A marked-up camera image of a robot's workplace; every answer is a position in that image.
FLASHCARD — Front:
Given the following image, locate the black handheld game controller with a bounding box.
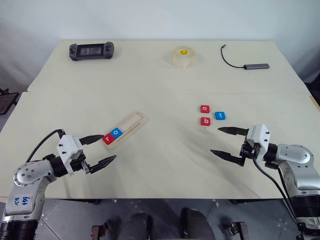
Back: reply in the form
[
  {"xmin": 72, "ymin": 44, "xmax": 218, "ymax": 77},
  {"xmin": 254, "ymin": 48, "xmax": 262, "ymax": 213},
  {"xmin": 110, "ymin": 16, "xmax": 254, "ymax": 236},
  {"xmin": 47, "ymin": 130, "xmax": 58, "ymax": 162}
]
[{"xmin": 68, "ymin": 41, "xmax": 116, "ymax": 62}]

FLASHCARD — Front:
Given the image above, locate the clear packing tape roll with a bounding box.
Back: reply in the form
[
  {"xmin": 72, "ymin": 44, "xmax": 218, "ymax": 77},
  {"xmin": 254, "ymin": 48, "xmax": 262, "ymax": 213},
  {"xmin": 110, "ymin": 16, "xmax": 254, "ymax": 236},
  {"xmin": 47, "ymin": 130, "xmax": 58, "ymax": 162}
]
[{"xmin": 171, "ymin": 45, "xmax": 196, "ymax": 69}]

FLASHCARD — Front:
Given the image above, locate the black mesh chair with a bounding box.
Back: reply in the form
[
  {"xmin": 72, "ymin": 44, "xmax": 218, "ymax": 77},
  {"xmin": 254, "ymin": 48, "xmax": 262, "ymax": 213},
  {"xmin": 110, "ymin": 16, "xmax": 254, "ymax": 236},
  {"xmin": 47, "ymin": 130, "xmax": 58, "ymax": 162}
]
[{"xmin": 0, "ymin": 88, "xmax": 20, "ymax": 116}]

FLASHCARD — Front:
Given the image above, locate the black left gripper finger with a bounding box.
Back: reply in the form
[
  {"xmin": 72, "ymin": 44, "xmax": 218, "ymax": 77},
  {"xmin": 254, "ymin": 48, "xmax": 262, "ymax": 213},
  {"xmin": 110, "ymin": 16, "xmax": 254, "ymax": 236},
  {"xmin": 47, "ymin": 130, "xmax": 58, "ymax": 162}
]
[
  {"xmin": 79, "ymin": 135, "xmax": 104, "ymax": 146},
  {"xmin": 86, "ymin": 155, "xmax": 118, "ymax": 175}
]

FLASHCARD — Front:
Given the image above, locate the dark furniture piece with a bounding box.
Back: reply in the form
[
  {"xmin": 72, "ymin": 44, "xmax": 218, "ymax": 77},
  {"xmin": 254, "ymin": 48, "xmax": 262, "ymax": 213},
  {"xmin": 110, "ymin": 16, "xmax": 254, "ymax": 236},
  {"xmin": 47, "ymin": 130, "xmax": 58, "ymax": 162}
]
[{"xmin": 303, "ymin": 74, "xmax": 320, "ymax": 97}]

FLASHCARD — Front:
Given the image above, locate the grey USB hub with cable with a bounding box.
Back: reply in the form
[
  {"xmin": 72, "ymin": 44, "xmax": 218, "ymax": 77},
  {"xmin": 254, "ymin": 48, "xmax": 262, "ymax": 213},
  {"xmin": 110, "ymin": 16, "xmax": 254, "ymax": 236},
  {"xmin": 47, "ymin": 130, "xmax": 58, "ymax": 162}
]
[{"xmin": 220, "ymin": 44, "xmax": 271, "ymax": 71}]

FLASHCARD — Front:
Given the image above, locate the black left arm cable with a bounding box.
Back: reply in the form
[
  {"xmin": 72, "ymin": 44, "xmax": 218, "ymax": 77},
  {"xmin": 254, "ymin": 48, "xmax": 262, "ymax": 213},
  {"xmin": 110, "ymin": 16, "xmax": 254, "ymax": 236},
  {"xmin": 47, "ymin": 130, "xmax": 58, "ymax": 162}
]
[{"xmin": 25, "ymin": 128, "xmax": 67, "ymax": 163}]

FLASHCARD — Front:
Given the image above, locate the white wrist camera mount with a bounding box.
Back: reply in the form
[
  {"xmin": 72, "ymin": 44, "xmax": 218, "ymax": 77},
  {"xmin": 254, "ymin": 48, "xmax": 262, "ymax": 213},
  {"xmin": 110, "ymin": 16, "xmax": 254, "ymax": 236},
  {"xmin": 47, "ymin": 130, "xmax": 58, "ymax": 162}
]
[
  {"xmin": 55, "ymin": 134, "xmax": 85, "ymax": 177},
  {"xmin": 246, "ymin": 123, "xmax": 271, "ymax": 161}
]

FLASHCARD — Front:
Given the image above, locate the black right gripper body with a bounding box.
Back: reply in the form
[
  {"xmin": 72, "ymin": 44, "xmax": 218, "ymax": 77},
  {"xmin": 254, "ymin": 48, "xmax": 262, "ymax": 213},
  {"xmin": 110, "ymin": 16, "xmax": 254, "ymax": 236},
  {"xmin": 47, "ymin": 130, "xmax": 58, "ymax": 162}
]
[{"xmin": 239, "ymin": 138, "xmax": 261, "ymax": 167}]

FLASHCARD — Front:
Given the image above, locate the brown metal bracket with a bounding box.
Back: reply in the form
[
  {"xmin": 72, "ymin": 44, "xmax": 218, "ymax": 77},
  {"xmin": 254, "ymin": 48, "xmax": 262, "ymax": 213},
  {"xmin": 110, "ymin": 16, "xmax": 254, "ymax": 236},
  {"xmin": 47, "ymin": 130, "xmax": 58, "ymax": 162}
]
[
  {"xmin": 91, "ymin": 219, "xmax": 113, "ymax": 238},
  {"xmin": 219, "ymin": 221, "xmax": 248, "ymax": 238}
]

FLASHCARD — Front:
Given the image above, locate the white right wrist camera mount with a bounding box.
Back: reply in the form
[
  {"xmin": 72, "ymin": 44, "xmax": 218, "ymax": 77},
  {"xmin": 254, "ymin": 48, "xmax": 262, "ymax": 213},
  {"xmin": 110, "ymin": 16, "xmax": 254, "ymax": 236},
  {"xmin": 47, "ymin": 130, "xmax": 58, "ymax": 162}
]
[{"xmin": 246, "ymin": 123, "xmax": 271, "ymax": 161}]

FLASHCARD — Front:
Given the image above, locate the blue tile letter o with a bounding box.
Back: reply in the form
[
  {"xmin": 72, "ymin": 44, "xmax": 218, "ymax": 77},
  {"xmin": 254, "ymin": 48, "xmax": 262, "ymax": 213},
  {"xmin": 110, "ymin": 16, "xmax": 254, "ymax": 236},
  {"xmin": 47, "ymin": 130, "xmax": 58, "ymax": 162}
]
[{"xmin": 110, "ymin": 127, "xmax": 125, "ymax": 139}]

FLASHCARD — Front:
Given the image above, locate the wooden letter tray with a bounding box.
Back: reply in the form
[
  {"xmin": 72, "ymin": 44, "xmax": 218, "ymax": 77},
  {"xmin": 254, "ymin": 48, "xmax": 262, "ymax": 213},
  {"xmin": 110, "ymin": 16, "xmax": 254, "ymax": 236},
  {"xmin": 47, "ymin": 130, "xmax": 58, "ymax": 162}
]
[{"xmin": 101, "ymin": 111, "xmax": 150, "ymax": 151}]

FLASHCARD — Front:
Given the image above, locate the red tile letter r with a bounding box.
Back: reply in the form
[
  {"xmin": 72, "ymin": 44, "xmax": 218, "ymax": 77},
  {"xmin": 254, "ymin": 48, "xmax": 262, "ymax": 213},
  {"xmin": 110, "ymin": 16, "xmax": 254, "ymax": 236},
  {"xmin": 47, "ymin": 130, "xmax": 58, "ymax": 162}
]
[{"xmin": 101, "ymin": 134, "xmax": 116, "ymax": 146}]

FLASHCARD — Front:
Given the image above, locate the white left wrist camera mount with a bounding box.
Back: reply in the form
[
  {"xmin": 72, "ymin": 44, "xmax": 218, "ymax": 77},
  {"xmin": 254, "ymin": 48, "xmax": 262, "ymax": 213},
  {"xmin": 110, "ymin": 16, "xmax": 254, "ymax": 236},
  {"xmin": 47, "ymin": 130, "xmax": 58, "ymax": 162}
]
[{"xmin": 55, "ymin": 134, "xmax": 85, "ymax": 177}]

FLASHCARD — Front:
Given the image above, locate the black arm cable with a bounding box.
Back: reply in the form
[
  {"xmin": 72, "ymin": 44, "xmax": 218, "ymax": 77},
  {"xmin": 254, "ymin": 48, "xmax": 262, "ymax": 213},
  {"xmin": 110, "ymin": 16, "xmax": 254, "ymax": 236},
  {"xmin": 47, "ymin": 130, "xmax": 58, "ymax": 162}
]
[
  {"xmin": 252, "ymin": 154, "xmax": 301, "ymax": 223},
  {"xmin": 25, "ymin": 128, "xmax": 67, "ymax": 163}
]

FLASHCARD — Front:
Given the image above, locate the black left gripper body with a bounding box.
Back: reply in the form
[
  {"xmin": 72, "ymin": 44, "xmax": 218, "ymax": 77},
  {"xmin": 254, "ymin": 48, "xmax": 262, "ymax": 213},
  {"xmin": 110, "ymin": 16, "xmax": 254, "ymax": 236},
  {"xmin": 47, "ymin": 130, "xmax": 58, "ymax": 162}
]
[{"xmin": 70, "ymin": 152, "xmax": 92, "ymax": 175}]

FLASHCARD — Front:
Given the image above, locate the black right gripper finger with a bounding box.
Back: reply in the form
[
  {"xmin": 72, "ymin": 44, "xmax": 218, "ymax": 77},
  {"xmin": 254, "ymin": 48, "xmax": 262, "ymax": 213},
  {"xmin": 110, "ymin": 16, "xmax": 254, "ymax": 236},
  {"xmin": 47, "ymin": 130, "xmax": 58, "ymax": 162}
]
[
  {"xmin": 210, "ymin": 149, "xmax": 242, "ymax": 166},
  {"xmin": 217, "ymin": 126, "xmax": 250, "ymax": 137}
]

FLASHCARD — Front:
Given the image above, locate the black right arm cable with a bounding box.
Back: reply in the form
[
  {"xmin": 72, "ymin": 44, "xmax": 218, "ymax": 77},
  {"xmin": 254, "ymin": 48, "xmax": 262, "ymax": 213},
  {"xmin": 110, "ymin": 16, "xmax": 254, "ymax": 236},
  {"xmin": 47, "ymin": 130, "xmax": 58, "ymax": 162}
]
[{"xmin": 252, "ymin": 154, "xmax": 301, "ymax": 223}]

